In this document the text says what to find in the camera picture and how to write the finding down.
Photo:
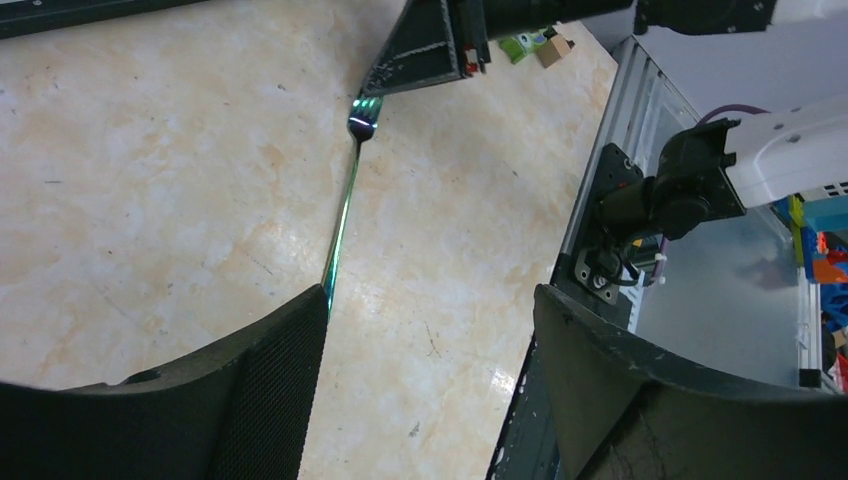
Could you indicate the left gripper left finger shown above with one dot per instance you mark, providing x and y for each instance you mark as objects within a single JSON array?
[{"x": 238, "y": 408}]

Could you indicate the iridescent fork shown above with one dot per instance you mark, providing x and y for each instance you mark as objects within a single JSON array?
[{"x": 362, "y": 124}]

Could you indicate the green owl toy block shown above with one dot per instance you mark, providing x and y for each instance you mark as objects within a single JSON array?
[{"x": 519, "y": 46}]

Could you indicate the colourful toy pile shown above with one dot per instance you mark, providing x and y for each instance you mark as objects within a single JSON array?
[{"x": 819, "y": 241}]

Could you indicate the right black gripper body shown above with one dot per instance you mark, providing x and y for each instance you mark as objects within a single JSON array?
[{"x": 476, "y": 23}]

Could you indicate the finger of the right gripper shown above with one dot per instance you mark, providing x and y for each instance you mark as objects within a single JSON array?
[{"x": 420, "y": 52}]

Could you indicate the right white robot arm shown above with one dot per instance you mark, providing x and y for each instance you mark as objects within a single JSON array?
[{"x": 713, "y": 171}]

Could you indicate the small brown wooden block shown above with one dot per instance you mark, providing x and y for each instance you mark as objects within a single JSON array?
[{"x": 553, "y": 50}]

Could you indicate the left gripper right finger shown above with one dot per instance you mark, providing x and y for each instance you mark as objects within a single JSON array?
[{"x": 642, "y": 412}]

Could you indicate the aluminium frame rail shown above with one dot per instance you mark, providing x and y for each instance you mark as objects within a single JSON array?
[{"x": 645, "y": 108}]

